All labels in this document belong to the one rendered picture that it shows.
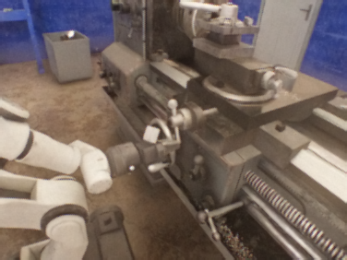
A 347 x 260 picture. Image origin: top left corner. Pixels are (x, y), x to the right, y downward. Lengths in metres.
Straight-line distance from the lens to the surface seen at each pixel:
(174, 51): 1.41
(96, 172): 0.61
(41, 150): 0.52
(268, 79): 0.73
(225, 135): 0.67
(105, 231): 1.23
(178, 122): 0.70
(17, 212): 0.76
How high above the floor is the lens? 1.25
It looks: 34 degrees down
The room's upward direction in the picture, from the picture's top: 4 degrees clockwise
